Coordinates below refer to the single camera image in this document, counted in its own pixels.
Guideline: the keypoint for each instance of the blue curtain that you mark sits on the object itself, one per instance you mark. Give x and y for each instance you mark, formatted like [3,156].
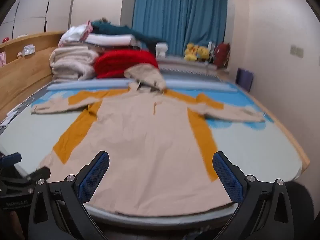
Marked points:
[175,12]

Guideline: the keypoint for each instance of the pink packet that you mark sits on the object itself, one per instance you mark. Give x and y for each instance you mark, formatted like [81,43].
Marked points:
[2,58]

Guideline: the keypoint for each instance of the tissue packet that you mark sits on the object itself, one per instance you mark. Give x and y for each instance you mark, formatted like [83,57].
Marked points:
[28,50]

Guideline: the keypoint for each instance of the wooden bed frame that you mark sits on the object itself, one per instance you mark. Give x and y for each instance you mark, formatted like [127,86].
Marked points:
[25,67]

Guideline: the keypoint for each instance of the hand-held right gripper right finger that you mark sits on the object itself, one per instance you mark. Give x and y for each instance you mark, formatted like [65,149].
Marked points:
[228,180]

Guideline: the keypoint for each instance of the red bag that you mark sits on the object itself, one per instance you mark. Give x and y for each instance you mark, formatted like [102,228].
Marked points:
[222,53]

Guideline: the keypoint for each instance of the beige folded blanket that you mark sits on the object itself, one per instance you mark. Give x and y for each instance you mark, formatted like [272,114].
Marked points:
[70,62]

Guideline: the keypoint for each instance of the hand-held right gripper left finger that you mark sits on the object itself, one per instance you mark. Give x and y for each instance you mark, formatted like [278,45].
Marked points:
[95,177]

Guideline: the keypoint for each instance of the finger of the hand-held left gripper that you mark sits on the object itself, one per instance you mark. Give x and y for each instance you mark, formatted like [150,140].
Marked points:
[37,173]
[10,158]

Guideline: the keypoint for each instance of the white folded cloth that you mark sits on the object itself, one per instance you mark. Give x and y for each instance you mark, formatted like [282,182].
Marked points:
[110,39]

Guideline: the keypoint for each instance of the red folded blanket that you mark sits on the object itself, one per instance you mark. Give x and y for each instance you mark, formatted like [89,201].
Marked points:
[120,62]

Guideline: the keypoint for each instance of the white and pink cloth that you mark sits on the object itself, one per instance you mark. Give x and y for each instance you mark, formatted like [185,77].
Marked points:
[75,33]

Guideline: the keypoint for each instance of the beige and orange hooded coat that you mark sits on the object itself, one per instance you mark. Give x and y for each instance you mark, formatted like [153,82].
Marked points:
[150,142]

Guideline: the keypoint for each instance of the small red toy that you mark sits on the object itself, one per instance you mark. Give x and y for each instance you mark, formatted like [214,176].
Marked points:
[5,39]

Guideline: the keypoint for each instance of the wall socket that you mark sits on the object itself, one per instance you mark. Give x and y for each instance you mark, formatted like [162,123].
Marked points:
[297,51]

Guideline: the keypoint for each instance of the small white box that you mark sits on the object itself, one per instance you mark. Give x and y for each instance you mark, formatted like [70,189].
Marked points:
[161,48]

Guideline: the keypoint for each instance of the purple box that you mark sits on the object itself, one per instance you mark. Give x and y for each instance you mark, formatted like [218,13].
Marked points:
[245,78]

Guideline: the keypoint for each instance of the teal cloth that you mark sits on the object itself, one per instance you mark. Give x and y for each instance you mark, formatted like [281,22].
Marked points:
[117,28]

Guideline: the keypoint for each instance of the person's left forearm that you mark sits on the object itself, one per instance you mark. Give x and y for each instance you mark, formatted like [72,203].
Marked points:
[15,226]

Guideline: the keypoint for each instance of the white wardrobe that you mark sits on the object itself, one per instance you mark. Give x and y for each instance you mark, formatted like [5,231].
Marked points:
[32,5]

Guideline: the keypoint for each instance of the yellow plush toy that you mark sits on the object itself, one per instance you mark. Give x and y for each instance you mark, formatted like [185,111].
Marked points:
[190,52]
[203,52]

